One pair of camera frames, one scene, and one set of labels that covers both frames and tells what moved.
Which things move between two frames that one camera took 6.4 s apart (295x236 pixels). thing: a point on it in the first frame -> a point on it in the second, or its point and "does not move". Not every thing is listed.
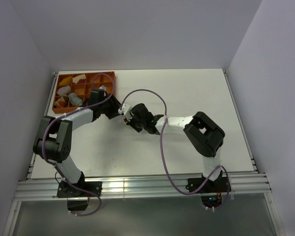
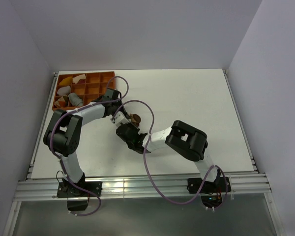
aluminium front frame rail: [44, 190] does not move
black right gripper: [131, 124] -> [130, 124]
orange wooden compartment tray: [73, 90] does not move
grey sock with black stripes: [74, 100] does not move
